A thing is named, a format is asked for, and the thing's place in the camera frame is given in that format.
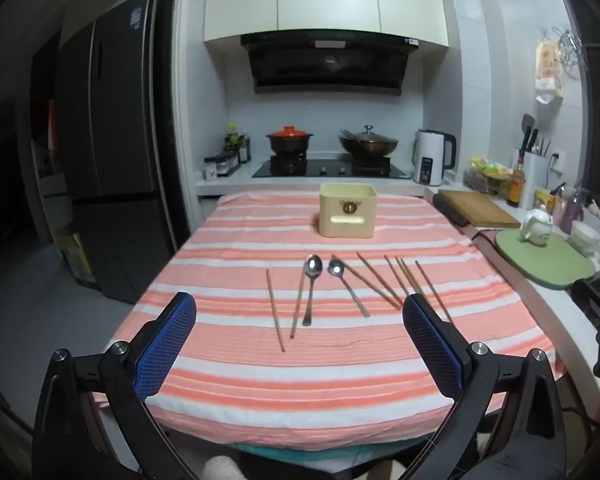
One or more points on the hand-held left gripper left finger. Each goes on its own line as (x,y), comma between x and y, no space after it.
(167,345)

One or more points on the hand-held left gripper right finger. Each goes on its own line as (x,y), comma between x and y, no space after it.
(432,345)

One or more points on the wooden chopstick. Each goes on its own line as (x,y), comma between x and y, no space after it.
(395,274)
(375,288)
(430,285)
(380,279)
(405,275)
(413,276)
(275,310)
(297,310)

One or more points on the metal spoon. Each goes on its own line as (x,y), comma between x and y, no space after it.
(336,268)
(313,265)

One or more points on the cream utensil holder box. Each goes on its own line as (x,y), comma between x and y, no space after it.
(347,220)

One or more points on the pink white striped tablecloth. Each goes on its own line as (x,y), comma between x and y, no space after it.
(230,385)

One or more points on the green mat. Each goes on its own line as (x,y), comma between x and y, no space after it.
(545,262)

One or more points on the white bowl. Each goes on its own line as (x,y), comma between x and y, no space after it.
(586,237)

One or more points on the yellow box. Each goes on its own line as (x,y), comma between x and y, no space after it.
(77,260)

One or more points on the white teapot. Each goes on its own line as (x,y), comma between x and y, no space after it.
(536,227)

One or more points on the white fluffy cloth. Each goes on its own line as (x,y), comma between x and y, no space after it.
(222,469)

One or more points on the wooden cutting board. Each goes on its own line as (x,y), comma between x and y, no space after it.
(480,207)

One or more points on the teal cloth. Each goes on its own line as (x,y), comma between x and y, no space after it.
(325,452)

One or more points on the yellow container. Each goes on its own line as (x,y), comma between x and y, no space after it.
(544,200)

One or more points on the white knife block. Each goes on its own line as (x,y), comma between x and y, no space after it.
(534,180)

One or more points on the amber oil bottle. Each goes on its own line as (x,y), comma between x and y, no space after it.
(516,185)

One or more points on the basket of snack packets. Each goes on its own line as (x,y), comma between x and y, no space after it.
(487,172)

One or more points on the white electric kettle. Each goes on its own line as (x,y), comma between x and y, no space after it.
(427,160)

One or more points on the row of spice jars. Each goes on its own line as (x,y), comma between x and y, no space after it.
(221,165)

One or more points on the dark grey refrigerator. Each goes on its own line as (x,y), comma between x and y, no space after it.
(115,160)

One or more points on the black gas cooktop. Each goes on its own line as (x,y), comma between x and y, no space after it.
(325,169)

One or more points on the dark metal wok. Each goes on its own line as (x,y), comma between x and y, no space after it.
(367,149)

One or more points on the dark sauce bottle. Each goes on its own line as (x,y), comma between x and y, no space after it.
(241,147)

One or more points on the blue bottle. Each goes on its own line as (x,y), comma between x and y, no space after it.
(247,150)

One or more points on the yellow capped sauce bottle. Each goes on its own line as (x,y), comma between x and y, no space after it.
(231,137)

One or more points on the glass wok lid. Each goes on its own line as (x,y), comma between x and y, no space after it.
(369,135)

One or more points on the black spatula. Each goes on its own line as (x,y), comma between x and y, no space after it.
(527,125)

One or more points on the black clay pot orange lid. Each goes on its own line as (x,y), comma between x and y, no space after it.
(289,141)

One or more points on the hanging paper packet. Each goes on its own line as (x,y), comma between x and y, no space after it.
(549,72)

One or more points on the hanging metal rack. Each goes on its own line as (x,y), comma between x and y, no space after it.
(571,52)

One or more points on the black range hood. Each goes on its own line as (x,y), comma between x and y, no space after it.
(325,65)

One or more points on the white wall socket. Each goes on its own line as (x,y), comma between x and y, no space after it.
(557,162)

